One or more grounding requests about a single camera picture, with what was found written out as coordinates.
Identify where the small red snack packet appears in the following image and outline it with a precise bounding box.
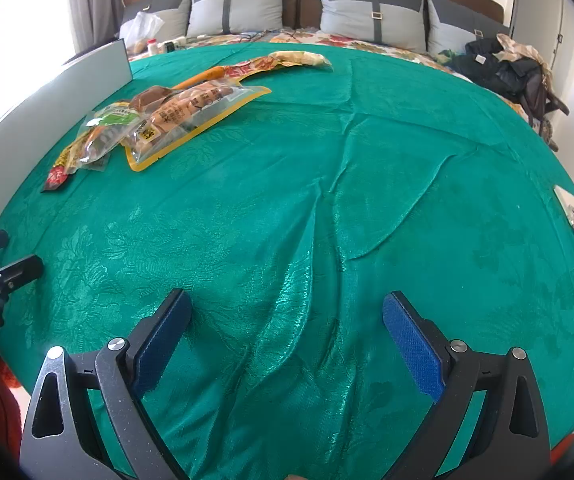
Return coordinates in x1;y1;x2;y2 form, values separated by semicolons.
40;142;86;195

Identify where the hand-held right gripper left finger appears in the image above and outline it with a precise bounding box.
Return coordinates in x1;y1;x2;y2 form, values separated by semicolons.
19;287;193;480

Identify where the grey curtain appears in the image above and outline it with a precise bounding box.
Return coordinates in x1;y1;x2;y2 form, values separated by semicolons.
66;0;128;56

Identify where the black clothing pile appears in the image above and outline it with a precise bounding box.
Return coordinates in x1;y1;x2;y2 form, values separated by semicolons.
449;38;542;111

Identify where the grey panel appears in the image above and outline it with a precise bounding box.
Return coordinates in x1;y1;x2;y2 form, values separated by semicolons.
0;38;134;177

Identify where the orange sausage stick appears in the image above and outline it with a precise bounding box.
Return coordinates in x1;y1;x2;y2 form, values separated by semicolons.
172;65;228;90

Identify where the grey pillow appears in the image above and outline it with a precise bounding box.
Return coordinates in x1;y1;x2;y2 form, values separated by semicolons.
425;0;510;56
187;0;290;39
315;0;428;52
119;0;194;42

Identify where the green patterned bedspread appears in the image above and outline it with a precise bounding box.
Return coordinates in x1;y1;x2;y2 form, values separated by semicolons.
0;42;574;480

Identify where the brown snack packet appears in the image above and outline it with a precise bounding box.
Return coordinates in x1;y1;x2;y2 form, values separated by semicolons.
127;85;176;112

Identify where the orange clothing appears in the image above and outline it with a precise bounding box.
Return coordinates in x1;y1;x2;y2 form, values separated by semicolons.
0;332;24;463

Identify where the pale yellow snack packet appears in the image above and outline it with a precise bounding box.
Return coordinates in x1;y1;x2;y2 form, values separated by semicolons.
269;51;334;72

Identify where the green label snack packet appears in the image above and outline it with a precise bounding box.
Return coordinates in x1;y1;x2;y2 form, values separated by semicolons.
74;101;144;171

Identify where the yellow and red snack packet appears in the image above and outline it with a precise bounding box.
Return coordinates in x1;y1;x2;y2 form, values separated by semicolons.
219;56;288;83

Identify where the clear plastic bag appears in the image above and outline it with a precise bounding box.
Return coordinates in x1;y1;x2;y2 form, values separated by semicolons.
126;10;166;54

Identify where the brown bag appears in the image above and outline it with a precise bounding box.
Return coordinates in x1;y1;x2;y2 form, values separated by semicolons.
521;66;571;127

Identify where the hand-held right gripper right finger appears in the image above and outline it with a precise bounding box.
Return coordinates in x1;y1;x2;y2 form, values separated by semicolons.
382;290;552;480

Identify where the clear yellow-edged sausage pack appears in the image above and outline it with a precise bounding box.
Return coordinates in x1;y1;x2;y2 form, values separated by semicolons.
122;83;273;174

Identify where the beige scarf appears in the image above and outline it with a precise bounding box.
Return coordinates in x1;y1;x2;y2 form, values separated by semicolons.
496;33;554;87

